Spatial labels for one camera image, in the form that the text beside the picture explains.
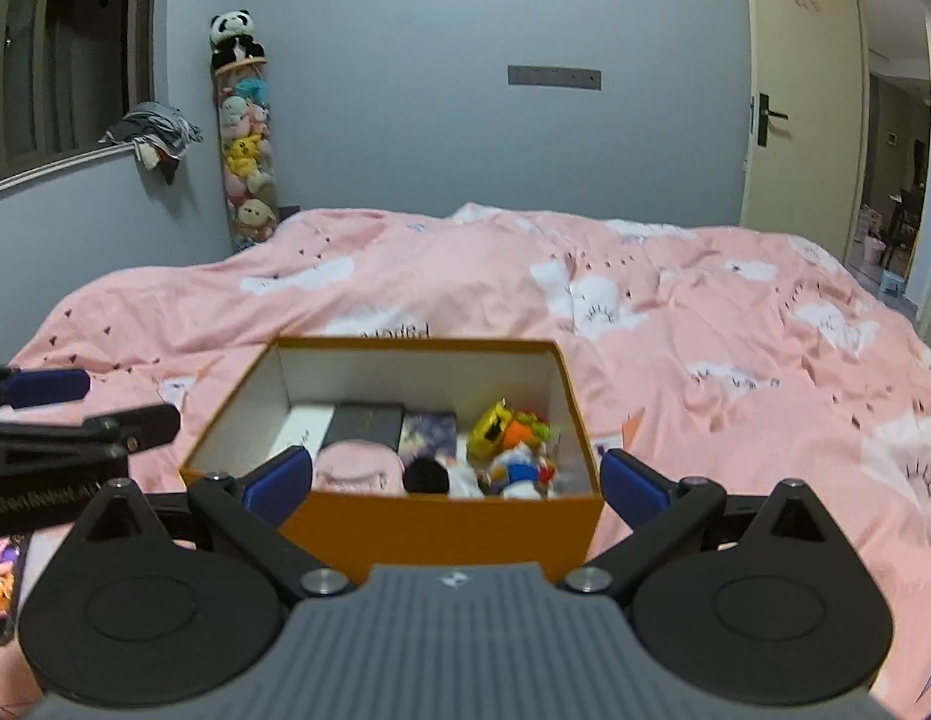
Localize white glasses case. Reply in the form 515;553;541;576
267;403;335;458

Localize pink fabric pouch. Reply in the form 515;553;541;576
312;439;405;496

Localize black rectangular gift box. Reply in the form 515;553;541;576
321;401;405;450

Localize orange blue penguin plush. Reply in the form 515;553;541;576
481;444;556;500

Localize white black-eared plush toy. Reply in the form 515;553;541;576
402;455;483;499

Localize illustrated card box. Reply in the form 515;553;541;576
397;411;459;465

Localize yellow toy item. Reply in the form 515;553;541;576
467;400;514;465

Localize orange crochet ball keychain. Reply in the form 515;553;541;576
501;415;550;452

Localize cream bedroom door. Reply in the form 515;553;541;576
740;0;867;259

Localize smartphone with lit screen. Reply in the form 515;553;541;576
0;535;29;647

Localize pink cloud pattern duvet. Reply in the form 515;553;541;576
13;205;931;718

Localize orange cardboard storage box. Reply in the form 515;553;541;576
182;338;602;582

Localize clothes pile on ledge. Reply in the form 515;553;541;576
97;101;203;185

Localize hanging plush toy column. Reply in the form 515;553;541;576
211;58;282;252

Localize panda plush toy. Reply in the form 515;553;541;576
209;10;265;71

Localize window ledge rail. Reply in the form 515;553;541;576
0;143;133;195

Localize black door handle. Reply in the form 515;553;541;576
756;93;789;148

